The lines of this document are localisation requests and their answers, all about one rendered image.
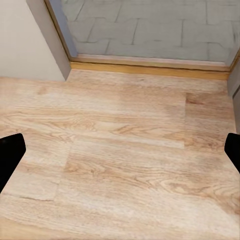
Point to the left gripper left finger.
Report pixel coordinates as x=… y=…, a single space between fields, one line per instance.
x=12 y=150

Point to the fixed window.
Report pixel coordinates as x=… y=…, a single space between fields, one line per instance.
x=177 y=38

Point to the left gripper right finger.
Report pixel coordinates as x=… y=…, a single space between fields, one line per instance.
x=232 y=148

